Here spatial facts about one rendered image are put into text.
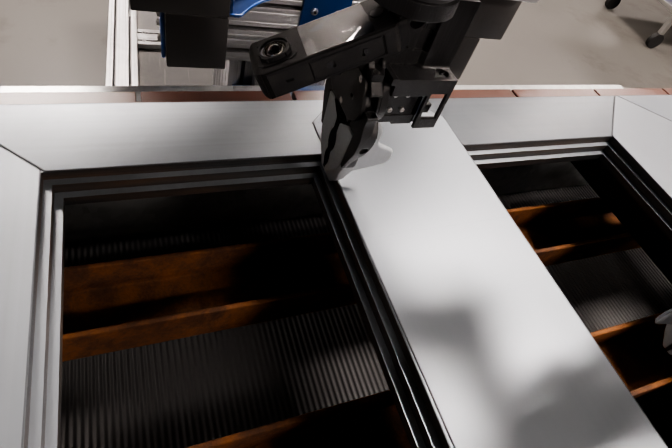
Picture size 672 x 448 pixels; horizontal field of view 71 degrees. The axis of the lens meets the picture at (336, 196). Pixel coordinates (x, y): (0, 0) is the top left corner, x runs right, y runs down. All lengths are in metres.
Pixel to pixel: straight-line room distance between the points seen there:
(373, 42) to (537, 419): 0.32
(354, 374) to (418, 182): 0.31
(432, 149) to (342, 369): 0.34
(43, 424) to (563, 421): 0.37
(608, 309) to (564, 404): 0.57
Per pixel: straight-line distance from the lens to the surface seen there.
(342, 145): 0.43
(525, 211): 0.77
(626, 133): 0.82
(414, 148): 0.56
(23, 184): 0.47
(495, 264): 0.49
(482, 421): 0.41
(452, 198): 0.52
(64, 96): 0.58
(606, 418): 0.48
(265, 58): 0.36
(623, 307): 1.04
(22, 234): 0.44
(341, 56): 0.36
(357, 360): 0.72
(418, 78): 0.39
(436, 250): 0.47
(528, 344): 0.46
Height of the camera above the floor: 1.19
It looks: 47 degrees down
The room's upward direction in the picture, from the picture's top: 20 degrees clockwise
